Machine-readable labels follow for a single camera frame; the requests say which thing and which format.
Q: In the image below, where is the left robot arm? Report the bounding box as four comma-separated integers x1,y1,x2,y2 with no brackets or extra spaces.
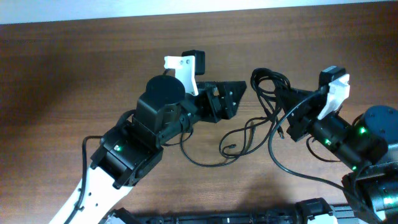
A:
51,75,247,223

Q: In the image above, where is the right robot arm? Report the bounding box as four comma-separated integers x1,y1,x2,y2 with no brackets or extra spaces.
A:
275,88,397,223

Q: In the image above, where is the thin black USB cable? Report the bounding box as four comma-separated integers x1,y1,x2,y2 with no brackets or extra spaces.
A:
179,116,280,169

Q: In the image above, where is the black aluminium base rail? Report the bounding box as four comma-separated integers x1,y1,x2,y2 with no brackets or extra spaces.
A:
99,198,363,224

